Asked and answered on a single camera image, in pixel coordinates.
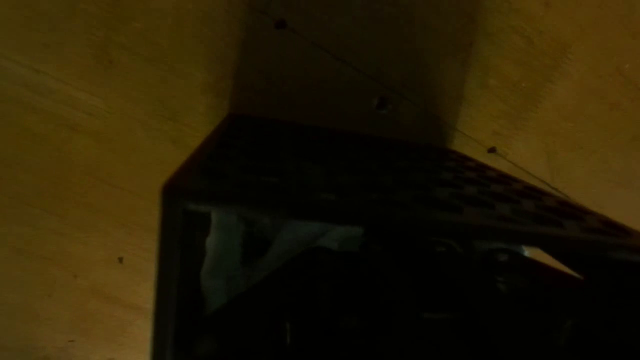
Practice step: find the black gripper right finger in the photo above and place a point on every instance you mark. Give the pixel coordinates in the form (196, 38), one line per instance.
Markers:
(492, 313)

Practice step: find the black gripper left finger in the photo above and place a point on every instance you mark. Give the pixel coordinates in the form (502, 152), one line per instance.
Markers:
(320, 313)

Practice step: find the grey cloth towel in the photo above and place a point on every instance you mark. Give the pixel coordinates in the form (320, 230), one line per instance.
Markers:
(233, 252)

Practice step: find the black perforated plastic box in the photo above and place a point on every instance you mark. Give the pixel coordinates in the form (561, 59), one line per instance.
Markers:
(333, 160)

